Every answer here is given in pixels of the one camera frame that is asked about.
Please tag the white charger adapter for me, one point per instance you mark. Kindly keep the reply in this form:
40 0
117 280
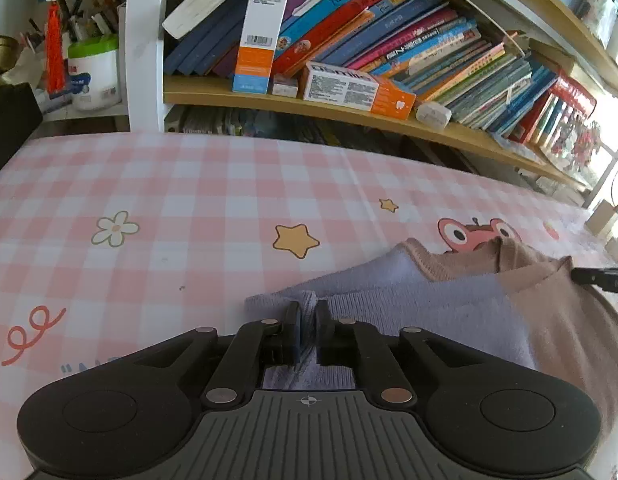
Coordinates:
433 115

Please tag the purple and pink sweater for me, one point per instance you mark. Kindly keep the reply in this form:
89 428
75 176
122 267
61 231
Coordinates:
439 310

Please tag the beige pen holder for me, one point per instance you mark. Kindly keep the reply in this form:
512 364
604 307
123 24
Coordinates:
606 217

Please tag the colourful candy bouquet ornament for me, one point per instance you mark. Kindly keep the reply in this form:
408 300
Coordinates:
579 142

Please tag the black box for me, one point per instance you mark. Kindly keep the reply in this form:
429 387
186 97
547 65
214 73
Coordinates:
11 125

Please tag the brass bowl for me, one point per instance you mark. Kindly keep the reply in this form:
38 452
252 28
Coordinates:
1 52

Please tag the small pink and white box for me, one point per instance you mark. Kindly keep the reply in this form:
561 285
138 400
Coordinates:
285 86

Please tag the orange and white flat box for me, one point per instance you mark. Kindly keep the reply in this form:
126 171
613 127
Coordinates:
349 87

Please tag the tall white and orange box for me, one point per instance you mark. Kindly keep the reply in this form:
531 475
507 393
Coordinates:
261 35

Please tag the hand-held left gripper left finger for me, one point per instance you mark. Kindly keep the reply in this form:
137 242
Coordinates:
301 332

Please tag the wooden bookshelf with white frame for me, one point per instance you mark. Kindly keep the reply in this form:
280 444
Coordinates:
214 97

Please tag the red tassel ornament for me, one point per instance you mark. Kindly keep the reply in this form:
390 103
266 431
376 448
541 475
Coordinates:
55 50

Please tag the red dictionary lying flat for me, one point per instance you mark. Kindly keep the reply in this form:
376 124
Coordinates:
576 90

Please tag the red standing dictionary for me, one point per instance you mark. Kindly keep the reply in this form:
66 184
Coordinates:
534 120

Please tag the row of colourful books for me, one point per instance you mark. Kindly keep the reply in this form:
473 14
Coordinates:
389 25

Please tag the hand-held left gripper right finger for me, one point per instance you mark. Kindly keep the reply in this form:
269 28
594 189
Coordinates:
323 332

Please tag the stack of dark magazines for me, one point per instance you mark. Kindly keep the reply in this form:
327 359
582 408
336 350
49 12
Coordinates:
249 122

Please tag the bunch of pens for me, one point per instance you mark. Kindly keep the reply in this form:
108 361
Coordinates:
89 12

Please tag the white container with green lid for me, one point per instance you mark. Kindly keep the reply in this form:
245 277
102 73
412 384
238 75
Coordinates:
94 75

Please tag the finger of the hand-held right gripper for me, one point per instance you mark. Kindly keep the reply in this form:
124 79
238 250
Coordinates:
599 279

